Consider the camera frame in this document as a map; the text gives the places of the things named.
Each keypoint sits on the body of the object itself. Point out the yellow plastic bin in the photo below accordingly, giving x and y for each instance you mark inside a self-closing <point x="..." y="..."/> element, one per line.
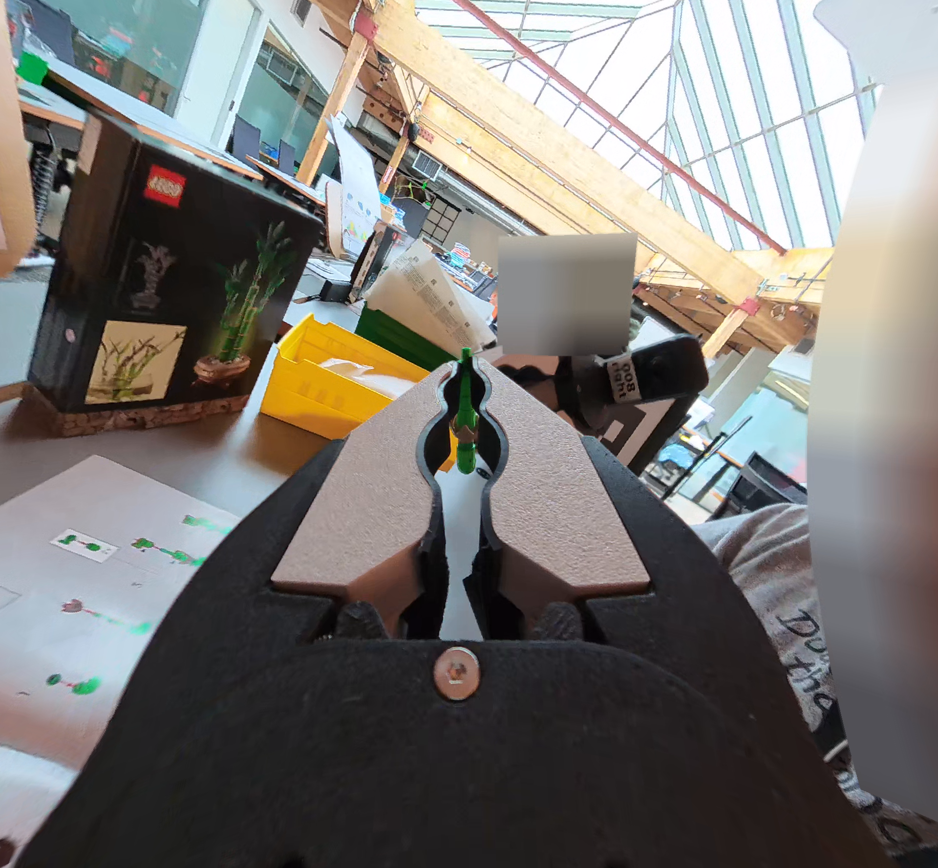
<point x="308" y="384"/>

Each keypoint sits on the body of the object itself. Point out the black storage crate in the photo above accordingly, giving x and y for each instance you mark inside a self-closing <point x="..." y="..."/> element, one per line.
<point x="762" y="487"/>

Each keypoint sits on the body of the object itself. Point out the pale blurred object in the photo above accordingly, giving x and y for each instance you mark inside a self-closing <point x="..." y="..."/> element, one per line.
<point x="865" y="369"/>

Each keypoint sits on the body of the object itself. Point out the folded white paper sheets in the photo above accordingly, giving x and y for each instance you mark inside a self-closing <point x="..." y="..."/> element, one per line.
<point x="432" y="296"/>

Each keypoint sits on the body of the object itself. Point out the white printed poster board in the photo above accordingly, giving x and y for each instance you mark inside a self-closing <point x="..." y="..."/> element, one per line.
<point x="355" y="179"/>

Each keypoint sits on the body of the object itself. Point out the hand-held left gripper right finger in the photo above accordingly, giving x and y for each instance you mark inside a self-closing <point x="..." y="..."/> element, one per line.
<point x="564" y="509"/>

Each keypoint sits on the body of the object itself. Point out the lego instruction booklet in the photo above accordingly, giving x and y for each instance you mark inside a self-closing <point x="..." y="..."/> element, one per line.
<point x="73" y="626"/>

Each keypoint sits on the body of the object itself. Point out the light wooden board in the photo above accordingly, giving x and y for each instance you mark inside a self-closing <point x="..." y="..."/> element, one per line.
<point x="11" y="149"/>

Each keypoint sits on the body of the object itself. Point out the black lego set box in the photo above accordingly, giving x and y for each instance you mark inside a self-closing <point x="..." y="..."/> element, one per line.
<point x="168" y="281"/>

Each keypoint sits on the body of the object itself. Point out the green lego bamboo stem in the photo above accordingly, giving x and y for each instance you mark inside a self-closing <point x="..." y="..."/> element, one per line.
<point x="465" y="399"/>

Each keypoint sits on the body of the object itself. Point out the long wooden office desk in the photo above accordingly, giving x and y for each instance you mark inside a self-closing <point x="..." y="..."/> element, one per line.
<point x="146" y="120"/>

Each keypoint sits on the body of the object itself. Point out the person's grey printed shirt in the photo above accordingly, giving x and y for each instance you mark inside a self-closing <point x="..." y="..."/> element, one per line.
<point x="769" y="589"/>

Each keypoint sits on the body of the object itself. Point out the clear plastic bag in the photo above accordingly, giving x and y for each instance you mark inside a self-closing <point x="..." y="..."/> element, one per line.
<point x="352" y="372"/>

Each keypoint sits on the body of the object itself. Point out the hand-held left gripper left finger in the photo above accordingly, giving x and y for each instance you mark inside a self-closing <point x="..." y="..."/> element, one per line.
<point x="359" y="509"/>

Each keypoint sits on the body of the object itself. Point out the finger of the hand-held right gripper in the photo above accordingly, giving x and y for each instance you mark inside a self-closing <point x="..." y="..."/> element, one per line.
<point x="531" y="377"/>

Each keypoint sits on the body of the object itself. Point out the small green container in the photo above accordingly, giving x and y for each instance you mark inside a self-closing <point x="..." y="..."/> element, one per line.
<point x="33" y="67"/>

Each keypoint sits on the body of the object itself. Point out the green plastic bin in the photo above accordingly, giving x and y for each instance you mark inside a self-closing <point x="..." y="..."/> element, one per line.
<point x="396" y="340"/>

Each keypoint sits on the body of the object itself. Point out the small black device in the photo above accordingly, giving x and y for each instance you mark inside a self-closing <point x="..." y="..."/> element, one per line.
<point x="335" y="290"/>

